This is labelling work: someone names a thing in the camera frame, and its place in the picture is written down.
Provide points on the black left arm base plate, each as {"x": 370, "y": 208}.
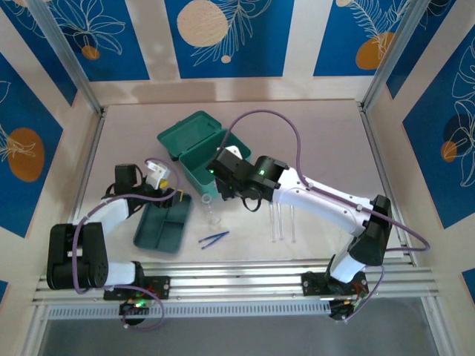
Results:
{"x": 163, "y": 287}

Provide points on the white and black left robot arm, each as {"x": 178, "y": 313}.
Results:
{"x": 111, "y": 213}

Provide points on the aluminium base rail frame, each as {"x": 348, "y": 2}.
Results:
{"x": 237, "y": 282}

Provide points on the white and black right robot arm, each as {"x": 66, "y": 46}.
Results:
{"x": 326, "y": 207}

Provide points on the green compartment tray insert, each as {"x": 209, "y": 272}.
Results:
{"x": 159, "y": 226}

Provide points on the blue plastic tweezers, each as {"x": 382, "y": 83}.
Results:
{"x": 213, "y": 238}

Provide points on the green plastic hinged toolbox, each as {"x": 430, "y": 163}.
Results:
{"x": 189, "y": 133}

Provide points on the aluminium frame post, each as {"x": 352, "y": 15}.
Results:
{"x": 67, "y": 55}
{"x": 397, "y": 55}

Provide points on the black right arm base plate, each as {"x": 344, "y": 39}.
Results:
{"x": 311, "y": 283}

